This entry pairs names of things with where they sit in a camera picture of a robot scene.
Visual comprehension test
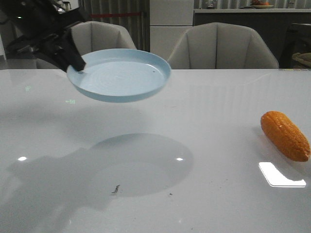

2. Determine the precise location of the fruit bowl on counter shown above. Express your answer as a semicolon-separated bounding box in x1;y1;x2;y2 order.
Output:
250;0;274;9

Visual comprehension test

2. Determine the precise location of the light blue round plate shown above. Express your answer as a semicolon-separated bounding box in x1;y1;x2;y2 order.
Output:
67;49;171;103

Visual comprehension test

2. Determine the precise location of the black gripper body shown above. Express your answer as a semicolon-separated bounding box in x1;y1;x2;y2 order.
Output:
0;0;86;60

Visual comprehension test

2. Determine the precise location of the dark wooden chair right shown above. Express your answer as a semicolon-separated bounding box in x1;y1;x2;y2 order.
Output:
279;23;311;69

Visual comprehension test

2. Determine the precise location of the white cabinet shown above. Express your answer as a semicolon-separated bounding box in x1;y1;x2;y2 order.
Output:
150;0;194;60

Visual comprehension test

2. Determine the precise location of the dark counter with light top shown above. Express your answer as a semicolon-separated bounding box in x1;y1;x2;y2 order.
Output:
193;8;311;62

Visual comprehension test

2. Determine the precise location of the red barrier belt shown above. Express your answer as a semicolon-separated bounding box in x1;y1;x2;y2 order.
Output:
90;12;143;18

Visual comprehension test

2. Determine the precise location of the orange corn cob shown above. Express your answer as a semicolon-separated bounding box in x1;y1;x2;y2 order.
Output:
260;111;311;162

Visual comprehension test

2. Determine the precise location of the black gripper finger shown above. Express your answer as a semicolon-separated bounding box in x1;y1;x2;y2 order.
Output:
62;28;86;71
46;50;70;72

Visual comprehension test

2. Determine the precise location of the right grey upholstered chair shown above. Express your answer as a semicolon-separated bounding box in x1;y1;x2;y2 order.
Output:
168;22;279;69

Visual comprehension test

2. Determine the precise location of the grey upholstered chair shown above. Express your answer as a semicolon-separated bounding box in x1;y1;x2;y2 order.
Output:
36;20;137;70
168;22;279;69

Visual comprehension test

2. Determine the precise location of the left grey upholstered chair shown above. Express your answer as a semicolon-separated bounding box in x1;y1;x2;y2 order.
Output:
36;20;137;70

